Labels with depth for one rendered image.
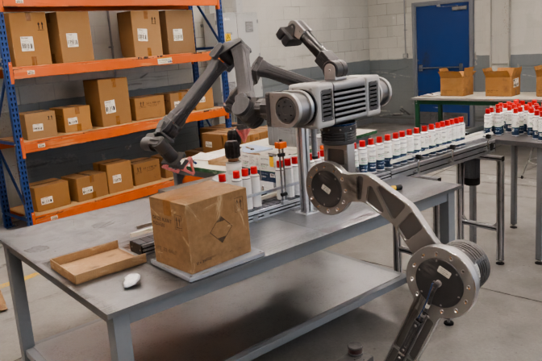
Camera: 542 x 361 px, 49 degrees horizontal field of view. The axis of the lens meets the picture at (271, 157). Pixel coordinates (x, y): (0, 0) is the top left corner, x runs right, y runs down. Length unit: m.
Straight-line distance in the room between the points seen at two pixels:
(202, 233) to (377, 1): 9.50
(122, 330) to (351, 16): 9.42
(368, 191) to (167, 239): 0.79
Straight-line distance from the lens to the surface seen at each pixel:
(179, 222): 2.24
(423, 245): 2.04
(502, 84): 8.12
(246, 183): 2.86
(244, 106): 2.10
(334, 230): 2.69
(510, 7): 10.31
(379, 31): 11.42
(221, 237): 2.32
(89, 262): 2.61
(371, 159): 3.49
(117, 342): 2.20
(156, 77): 7.87
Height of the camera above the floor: 1.68
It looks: 11 degrees down
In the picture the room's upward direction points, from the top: 4 degrees counter-clockwise
